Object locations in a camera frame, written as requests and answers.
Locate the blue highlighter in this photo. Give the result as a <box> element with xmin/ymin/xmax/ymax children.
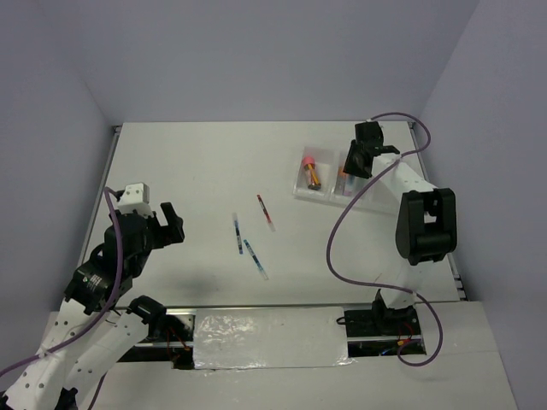
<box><xmin>344</xmin><ymin>175</ymin><xmax>358</xmax><ymax>196</ymax></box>

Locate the pink capped lead tube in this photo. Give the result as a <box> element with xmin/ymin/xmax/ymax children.
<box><xmin>302</xmin><ymin>155</ymin><xmax>321</xmax><ymax>190</ymax></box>

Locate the dark blue pen refill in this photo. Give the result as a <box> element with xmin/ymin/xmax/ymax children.
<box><xmin>232</xmin><ymin>213</ymin><xmax>244</xmax><ymax>255</ymax></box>

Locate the light blue pen refill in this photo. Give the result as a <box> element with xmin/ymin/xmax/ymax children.
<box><xmin>243</xmin><ymin>239</ymin><xmax>269</xmax><ymax>281</ymax></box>

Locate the red pen refill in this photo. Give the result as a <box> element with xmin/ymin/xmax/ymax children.
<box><xmin>256</xmin><ymin>194</ymin><xmax>276</xmax><ymax>232</ymax></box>

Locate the purple pink highlighter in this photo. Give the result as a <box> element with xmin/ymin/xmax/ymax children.
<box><xmin>334</xmin><ymin>172</ymin><xmax>346</xmax><ymax>196</ymax></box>

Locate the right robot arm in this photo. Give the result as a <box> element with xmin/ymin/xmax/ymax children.
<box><xmin>344</xmin><ymin>121</ymin><xmax>457</xmax><ymax>334</ymax></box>

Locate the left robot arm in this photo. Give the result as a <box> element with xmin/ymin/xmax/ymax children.
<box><xmin>1</xmin><ymin>202</ymin><xmax>185</xmax><ymax>409</ymax></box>

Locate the clear three-compartment tray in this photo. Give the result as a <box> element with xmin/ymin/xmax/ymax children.
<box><xmin>290</xmin><ymin>146</ymin><xmax>415</xmax><ymax>221</ymax></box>

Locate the silver foil sheet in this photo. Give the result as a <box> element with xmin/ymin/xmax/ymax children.
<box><xmin>193</xmin><ymin>307</ymin><xmax>352</xmax><ymax>370</ymax></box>

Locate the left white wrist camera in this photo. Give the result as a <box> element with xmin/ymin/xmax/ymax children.
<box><xmin>115</xmin><ymin>183</ymin><xmax>152</xmax><ymax>217</ymax></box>

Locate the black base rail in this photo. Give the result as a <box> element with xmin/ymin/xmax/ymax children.
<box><xmin>121</xmin><ymin>306</ymin><xmax>426</xmax><ymax>371</ymax></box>

